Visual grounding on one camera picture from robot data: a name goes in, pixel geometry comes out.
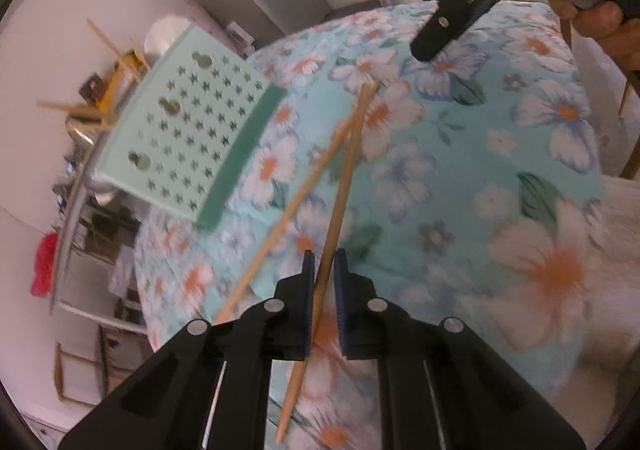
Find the white table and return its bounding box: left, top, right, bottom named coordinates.
left=50, top=165, right=146, bottom=331

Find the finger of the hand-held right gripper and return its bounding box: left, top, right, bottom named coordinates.
left=410, top=0, right=502, bottom=63

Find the white fluffy blanket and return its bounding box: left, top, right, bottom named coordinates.
left=575, top=175, right=640, bottom=381

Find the person's right hand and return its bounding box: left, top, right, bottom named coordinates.
left=549, top=0, right=640, bottom=96

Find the red plastic bag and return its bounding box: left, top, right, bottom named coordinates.
left=29, top=233, right=60, bottom=296

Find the floral light blue blanket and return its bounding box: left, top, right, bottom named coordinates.
left=132, top=0, right=608, bottom=450

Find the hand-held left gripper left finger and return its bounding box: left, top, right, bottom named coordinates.
left=59, top=250, right=316, bottom=450

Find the mint green utensil holder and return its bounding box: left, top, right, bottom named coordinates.
left=90, top=24, right=288, bottom=231

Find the small white appliance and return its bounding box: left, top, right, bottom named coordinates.
left=227, top=20, right=257, bottom=51

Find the wooden chair with dark seat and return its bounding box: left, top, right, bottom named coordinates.
left=52, top=325, right=151, bottom=406

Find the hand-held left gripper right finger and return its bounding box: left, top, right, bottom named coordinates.
left=334, top=249, right=586, bottom=450

